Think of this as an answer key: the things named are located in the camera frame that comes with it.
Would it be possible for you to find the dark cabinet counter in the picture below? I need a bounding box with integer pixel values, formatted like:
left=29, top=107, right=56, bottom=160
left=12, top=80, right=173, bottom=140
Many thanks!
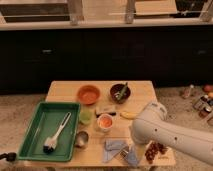
left=0, top=22, right=213, bottom=94

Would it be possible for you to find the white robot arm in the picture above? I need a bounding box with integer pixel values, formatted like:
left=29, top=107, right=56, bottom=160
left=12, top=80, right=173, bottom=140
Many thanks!
left=130, top=101, right=213, bottom=165

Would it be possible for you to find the white cup orange inside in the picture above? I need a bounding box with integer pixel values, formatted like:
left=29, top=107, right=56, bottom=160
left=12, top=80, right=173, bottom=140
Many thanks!
left=97, top=114, right=113, bottom=132

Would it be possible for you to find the blue grey towel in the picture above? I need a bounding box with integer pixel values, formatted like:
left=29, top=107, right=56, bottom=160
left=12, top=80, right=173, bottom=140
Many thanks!
left=102, top=139, right=127, bottom=163

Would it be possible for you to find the yellow banana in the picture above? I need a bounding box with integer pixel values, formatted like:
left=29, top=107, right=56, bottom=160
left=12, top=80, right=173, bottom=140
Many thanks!
left=120, top=111, right=136, bottom=120

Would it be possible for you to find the green utensil in bowl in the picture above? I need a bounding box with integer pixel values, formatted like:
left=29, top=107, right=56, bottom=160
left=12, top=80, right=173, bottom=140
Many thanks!
left=116, top=82, right=128, bottom=101

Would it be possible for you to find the green plastic cup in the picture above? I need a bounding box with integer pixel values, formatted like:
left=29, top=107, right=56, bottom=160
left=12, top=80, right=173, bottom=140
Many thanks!
left=79, top=110, right=93, bottom=125

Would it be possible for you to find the black object at corner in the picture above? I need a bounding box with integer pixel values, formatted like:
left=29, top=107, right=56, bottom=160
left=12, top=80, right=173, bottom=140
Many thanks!
left=0, top=152, right=16, bottom=162

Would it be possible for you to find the red grape bunch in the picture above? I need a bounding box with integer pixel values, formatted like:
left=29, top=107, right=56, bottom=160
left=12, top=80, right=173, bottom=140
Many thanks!
left=145, top=142, right=168, bottom=164

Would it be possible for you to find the wooden table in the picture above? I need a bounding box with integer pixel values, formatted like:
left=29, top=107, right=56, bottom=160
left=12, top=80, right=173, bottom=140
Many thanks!
left=23, top=80, right=177, bottom=168

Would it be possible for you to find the small metal cup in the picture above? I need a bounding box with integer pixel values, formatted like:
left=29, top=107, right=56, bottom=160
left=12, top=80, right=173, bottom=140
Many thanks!
left=75, top=131, right=89, bottom=148

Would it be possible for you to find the dark brown bowl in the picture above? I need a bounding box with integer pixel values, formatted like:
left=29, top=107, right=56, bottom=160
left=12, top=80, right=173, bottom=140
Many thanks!
left=110, top=83, right=131, bottom=104

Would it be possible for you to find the green plastic tray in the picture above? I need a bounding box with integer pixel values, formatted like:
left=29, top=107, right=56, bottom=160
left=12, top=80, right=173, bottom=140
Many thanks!
left=18, top=102, right=80, bottom=162

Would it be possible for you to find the blue sponge pad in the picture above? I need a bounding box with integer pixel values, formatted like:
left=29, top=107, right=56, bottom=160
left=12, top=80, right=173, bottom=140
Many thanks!
left=125, top=147, right=139, bottom=167

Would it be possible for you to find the orange red bowl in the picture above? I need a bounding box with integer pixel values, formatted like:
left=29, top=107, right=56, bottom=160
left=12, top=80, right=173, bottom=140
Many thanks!
left=77, top=85, right=100, bottom=105

